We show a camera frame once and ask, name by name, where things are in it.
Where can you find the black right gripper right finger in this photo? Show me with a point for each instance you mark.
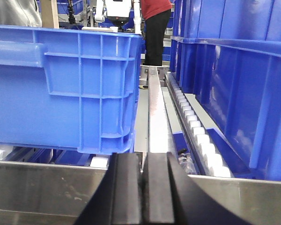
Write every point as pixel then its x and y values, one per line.
pixel 170 197

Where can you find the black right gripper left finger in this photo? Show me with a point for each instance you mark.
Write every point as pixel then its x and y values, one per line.
pixel 117 200

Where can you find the blue plastic bin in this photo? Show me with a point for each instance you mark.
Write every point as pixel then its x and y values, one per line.
pixel 68 89
pixel 238 83

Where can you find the white roller track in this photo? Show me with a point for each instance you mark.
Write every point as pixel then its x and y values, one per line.
pixel 206 155

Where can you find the blue bin stacked right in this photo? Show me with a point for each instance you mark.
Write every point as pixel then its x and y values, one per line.
pixel 228 19

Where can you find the person in red shirt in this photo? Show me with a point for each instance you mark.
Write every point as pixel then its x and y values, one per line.
pixel 156 14

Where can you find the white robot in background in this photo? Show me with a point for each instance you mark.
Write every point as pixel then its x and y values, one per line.
pixel 118 12

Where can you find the person in grey top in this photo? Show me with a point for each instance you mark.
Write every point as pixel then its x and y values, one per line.
pixel 20 13

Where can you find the steel divider rail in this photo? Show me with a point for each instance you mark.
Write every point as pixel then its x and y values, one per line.
pixel 160 137

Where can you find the steel front shelf rail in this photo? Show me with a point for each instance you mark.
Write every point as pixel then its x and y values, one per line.
pixel 44 194

